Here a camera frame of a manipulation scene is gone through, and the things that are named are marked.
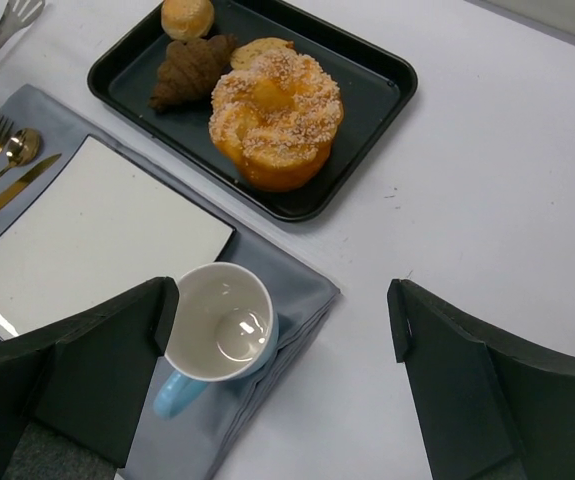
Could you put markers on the large sugared round bread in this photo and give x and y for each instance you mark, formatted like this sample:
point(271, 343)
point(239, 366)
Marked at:
point(276, 121)

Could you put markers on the black baking tray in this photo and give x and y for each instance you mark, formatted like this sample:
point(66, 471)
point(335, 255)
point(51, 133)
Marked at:
point(375, 87)

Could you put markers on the sliced loaf cake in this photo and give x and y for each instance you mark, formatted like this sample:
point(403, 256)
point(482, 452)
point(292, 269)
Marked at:
point(243, 56)

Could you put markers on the brown chocolate croissant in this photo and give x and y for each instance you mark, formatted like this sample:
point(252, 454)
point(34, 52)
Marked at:
point(191, 70)

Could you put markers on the grey cloth placemat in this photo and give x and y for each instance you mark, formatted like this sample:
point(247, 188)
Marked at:
point(194, 444)

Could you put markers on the white square plate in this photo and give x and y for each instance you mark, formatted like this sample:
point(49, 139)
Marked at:
point(100, 228)

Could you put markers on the gold knife green handle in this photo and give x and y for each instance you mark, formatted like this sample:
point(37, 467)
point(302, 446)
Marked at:
point(17, 187)

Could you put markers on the silver metal tongs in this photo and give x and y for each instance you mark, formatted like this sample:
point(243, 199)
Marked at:
point(18, 15)

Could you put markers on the small round bun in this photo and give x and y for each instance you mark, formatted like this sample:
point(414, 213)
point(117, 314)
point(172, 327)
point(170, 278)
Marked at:
point(187, 19)

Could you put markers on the blue white mug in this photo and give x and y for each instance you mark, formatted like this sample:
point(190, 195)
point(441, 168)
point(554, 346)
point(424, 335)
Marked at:
point(225, 328)

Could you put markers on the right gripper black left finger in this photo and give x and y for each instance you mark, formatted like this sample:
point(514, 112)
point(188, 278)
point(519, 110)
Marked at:
point(72, 392)

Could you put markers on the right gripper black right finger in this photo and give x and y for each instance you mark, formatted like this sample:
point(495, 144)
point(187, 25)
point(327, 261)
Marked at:
point(490, 404)

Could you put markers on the gold spoon green handle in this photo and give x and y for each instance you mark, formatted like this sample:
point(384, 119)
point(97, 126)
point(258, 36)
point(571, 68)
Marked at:
point(23, 148)

